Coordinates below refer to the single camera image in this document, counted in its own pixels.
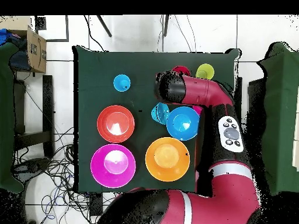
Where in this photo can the large pink bowl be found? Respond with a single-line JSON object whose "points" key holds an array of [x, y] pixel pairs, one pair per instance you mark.
{"points": [[113, 165]]}

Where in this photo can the large orange bowl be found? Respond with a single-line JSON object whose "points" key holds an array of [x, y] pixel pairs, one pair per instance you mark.
{"points": [[167, 158]]}

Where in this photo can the yellow cup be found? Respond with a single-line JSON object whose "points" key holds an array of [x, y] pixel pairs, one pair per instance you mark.
{"points": [[205, 70]]}

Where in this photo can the black metal frame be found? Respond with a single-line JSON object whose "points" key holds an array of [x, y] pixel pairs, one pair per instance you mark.
{"points": [[48, 105], [255, 93]]}

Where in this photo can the dark bag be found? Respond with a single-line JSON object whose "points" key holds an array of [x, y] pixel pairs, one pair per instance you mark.
{"points": [[19, 60]]}

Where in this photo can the black stand leg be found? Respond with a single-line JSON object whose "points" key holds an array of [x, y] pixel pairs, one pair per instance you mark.
{"points": [[165, 25], [104, 25]]}

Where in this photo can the cardboard box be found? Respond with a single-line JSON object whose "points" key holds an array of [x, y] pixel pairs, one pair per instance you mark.
{"points": [[37, 53]]}

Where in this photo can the medium blue bowl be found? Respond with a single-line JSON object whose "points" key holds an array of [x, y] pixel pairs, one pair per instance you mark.
{"points": [[182, 123]]}

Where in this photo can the small crimson bowl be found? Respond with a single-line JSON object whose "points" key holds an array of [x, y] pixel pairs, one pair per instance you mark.
{"points": [[198, 109]]}

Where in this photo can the red cup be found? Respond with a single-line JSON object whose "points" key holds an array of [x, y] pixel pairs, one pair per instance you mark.
{"points": [[181, 69]]}

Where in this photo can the dark green table cloth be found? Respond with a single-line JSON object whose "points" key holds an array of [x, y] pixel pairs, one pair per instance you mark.
{"points": [[98, 70]]}

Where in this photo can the shallow red-orange bowl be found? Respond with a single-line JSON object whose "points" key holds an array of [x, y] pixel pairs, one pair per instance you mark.
{"points": [[116, 123]]}

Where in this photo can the small light blue bowl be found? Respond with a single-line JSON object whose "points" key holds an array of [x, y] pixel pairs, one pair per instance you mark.
{"points": [[160, 114]]}

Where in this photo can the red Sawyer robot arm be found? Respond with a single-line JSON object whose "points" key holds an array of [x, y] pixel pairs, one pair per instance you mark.
{"points": [[233, 193]]}

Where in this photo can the green side table cloth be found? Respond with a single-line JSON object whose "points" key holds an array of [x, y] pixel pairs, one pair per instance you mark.
{"points": [[280, 105], [5, 116]]}

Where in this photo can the blue cup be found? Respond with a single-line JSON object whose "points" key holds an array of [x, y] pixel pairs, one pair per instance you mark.
{"points": [[119, 81]]}

